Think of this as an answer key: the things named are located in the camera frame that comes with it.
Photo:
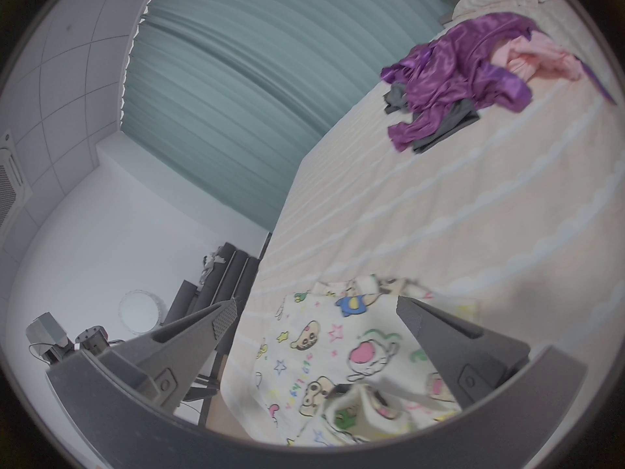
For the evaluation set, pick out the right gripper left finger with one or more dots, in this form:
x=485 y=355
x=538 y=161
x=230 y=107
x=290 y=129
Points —
x=180 y=354

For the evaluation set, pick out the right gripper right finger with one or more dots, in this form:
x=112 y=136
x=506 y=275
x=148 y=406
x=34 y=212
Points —
x=464 y=354

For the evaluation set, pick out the white printed pyjama top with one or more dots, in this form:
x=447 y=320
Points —
x=317 y=359

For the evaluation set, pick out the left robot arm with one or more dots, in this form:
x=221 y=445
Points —
x=90 y=340

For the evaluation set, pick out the bed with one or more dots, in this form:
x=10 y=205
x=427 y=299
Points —
x=488 y=188

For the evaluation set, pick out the pile of clothes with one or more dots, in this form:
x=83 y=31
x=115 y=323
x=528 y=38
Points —
x=459 y=76

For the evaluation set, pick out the grey crumpled cloth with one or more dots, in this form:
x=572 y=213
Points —
x=212 y=262

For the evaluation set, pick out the white ceiling air vent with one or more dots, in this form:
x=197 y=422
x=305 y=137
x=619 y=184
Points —
x=9 y=179

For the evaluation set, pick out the blue-green curtain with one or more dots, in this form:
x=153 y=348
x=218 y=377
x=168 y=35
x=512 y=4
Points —
x=244 y=91

